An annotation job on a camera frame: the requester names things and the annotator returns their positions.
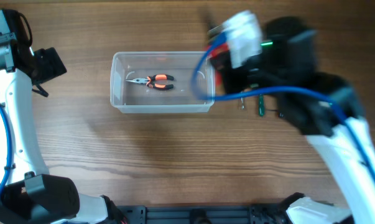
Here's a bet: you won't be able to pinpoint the orange black needle-nose pliers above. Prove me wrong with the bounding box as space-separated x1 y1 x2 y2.
126 74 175 90

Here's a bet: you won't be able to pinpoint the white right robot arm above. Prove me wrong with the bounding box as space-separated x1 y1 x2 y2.
211 11 375 223

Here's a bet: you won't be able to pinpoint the green handle screwdriver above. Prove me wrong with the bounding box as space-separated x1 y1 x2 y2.
258 95 266 117

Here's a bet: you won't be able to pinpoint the black red handle screwdriver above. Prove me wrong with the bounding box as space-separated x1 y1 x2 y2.
266 109 284 119

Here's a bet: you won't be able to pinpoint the clear plastic container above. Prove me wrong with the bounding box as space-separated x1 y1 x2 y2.
110 51 214 114

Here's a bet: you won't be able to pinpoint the red handle snips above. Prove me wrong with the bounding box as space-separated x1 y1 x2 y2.
206 26 229 86

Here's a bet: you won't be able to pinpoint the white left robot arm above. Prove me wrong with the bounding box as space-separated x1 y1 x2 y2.
0 9 127 223

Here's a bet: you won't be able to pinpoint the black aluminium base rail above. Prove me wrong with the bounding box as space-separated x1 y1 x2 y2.
118 203 290 224

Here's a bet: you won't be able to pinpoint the silver L-shaped socket wrench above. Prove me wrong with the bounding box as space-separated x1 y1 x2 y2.
240 97 246 110

